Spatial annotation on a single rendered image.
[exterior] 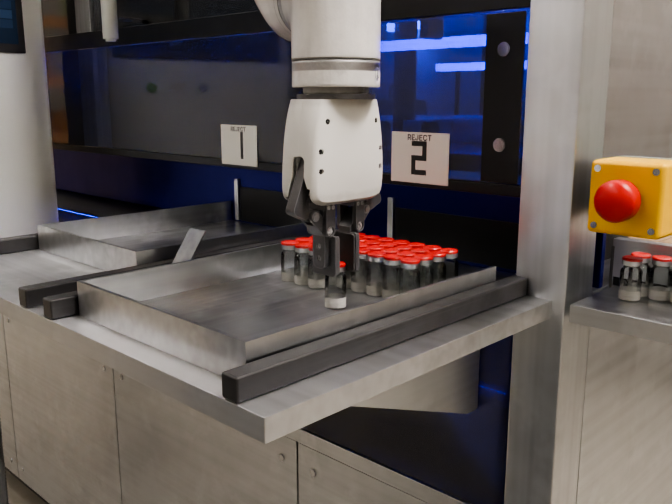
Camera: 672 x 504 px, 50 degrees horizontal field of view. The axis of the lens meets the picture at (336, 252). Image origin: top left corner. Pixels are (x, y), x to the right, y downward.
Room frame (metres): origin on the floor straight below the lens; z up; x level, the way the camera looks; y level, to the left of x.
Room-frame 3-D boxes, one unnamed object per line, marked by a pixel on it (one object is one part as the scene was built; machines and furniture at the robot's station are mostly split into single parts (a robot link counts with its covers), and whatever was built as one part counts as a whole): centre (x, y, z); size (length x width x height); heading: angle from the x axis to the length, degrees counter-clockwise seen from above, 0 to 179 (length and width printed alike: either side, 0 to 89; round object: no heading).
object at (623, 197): (0.68, -0.27, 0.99); 0.04 x 0.04 x 0.04; 46
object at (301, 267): (0.80, 0.04, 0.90); 0.02 x 0.02 x 0.05
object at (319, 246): (0.69, 0.02, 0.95); 0.03 x 0.03 x 0.07; 46
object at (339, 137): (0.71, 0.00, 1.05); 0.10 x 0.07 x 0.11; 136
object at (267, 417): (0.87, 0.13, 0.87); 0.70 x 0.48 x 0.02; 46
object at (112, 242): (1.04, 0.21, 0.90); 0.34 x 0.26 x 0.04; 136
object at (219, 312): (0.72, 0.04, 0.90); 0.34 x 0.26 x 0.04; 136
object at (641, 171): (0.71, -0.30, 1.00); 0.08 x 0.07 x 0.07; 136
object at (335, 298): (0.71, 0.00, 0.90); 0.02 x 0.02 x 0.04
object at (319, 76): (0.71, 0.00, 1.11); 0.09 x 0.08 x 0.03; 136
